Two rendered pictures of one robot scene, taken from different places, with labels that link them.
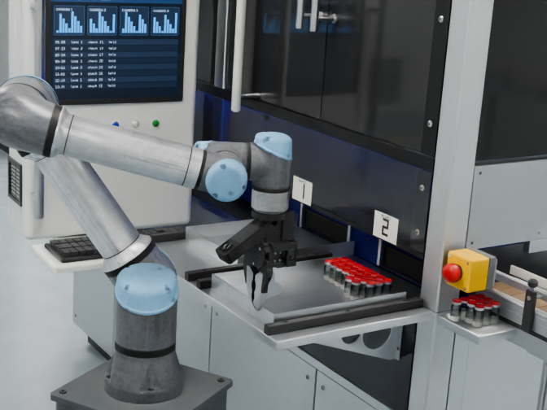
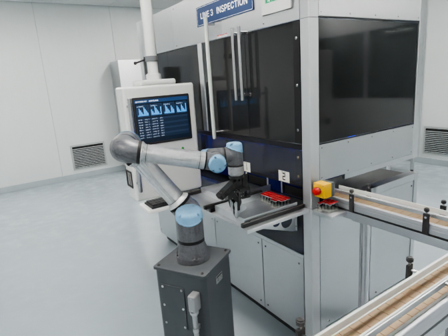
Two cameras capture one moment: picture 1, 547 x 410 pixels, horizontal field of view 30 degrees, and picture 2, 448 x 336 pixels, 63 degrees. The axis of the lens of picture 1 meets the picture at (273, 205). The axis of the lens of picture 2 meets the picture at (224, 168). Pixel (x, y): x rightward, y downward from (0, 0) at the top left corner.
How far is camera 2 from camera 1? 0.35 m
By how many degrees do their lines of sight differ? 2
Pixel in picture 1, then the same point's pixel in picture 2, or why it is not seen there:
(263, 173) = (231, 159)
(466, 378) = (327, 235)
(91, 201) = (160, 181)
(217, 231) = (213, 187)
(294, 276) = (248, 201)
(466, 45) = (309, 94)
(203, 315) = (211, 222)
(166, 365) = (201, 247)
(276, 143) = (235, 145)
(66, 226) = (152, 194)
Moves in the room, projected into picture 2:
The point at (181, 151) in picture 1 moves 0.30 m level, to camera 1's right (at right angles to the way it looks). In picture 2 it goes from (196, 153) to (268, 149)
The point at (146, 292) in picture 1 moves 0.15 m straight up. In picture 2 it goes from (189, 217) to (186, 182)
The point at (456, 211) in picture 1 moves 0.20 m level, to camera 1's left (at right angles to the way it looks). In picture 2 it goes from (314, 165) to (274, 168)
